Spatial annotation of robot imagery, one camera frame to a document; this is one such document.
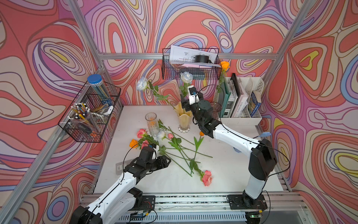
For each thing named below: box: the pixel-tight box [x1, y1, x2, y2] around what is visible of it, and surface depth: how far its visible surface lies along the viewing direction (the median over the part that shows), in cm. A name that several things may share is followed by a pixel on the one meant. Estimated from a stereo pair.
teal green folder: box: [218, 76, 232, 119], surface depth 92 cm
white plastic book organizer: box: [213, 77, 265, 126], surface depth 103 cm
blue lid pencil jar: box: [87, 73, 113, 106], surface depth 75 cm
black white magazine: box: [222, 77, 239, 119], surface depth 95 cm
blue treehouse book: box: [247, 91, 262, 118], surface depth 104 cm
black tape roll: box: [194, 55, 214, 64], surface depth 84 cm
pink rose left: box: [136, 128, 159, 146], surface depth 100 cm
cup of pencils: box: [68, 102, 99, 134], surface depth 63 cm
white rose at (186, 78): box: [179, 71, 194, 98], surface depth 79 cm
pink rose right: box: [167, 151, 213, 187], surface depth 82 cm
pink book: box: [230, 72, 248, 119], surface depth 95 cm
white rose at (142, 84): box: [136, 77, 177, 111], surface depth 74 cm
